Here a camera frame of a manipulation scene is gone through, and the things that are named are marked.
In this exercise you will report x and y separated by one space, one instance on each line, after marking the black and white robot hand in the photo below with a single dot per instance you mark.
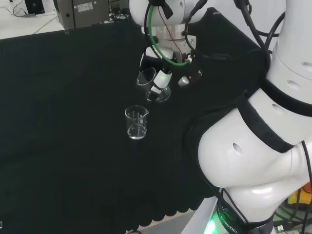
168 70

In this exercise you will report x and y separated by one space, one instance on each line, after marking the small clear glass beaker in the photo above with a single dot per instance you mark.
153 85

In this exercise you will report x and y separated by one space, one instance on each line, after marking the clear glass beaker with markings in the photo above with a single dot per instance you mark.
136 122

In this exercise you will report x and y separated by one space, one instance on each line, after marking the black bench cloth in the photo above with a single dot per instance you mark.
85 117

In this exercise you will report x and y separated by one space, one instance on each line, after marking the grey metal equipment box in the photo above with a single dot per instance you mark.
80 13

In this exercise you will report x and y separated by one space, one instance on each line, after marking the black monitor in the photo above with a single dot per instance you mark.
35 6

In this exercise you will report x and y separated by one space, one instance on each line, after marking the yellow stop button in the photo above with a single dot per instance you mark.
303 192

